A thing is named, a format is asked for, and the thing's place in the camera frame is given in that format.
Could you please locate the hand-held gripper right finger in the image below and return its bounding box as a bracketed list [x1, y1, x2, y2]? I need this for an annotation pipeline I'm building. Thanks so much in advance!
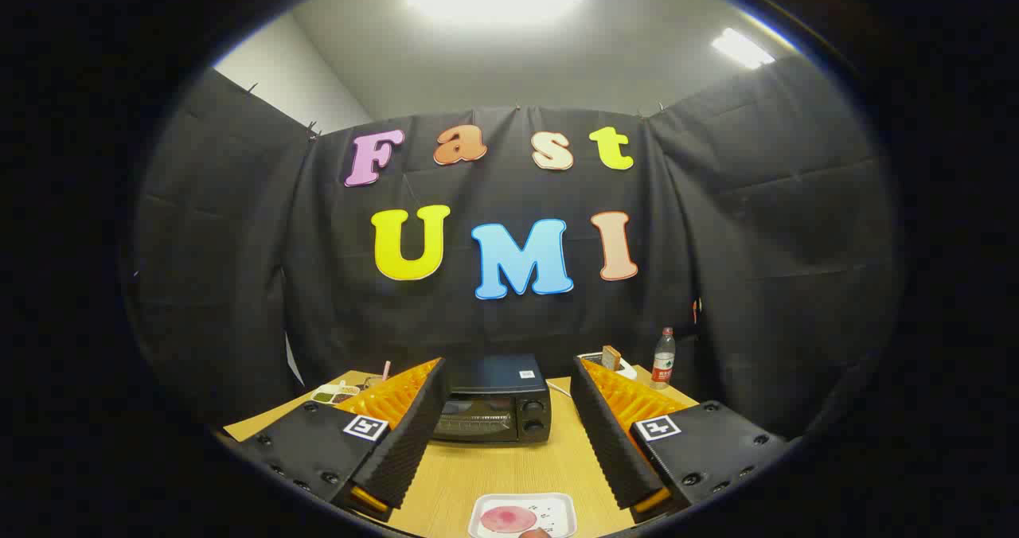
[570, 355, 789, 524]

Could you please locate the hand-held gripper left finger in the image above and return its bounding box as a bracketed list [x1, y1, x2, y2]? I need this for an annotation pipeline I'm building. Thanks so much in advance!
[231, 357, 451, 523]

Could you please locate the white square food tray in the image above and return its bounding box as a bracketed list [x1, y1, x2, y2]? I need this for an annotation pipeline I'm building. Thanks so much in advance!
[467, 493, 578, 538]

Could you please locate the black toaster oven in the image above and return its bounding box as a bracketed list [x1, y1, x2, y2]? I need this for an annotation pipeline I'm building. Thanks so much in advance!
[430, 353, 552, 445]

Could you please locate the round pink food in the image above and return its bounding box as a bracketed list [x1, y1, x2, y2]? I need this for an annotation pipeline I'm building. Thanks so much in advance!
[480, 505, 538, 533]

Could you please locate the white slot toaster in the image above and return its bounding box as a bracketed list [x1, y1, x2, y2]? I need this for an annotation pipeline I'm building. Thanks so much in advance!
[577, 352, 638, 381]

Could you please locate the divided snack dish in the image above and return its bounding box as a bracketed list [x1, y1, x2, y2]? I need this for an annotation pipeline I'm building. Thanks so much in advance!
[310, 380, 361, 405]

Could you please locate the clear water bottle red label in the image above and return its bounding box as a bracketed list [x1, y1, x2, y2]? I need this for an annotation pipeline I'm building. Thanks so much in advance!
[650, 327, 677, 390]

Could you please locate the black backdrop cloth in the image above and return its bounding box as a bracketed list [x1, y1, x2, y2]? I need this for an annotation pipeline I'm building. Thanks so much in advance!
[127, 53, 904, 443]

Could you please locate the small ceiling light panel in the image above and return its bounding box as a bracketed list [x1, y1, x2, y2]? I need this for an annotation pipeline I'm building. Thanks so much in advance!
[711, 27, 775, 71]

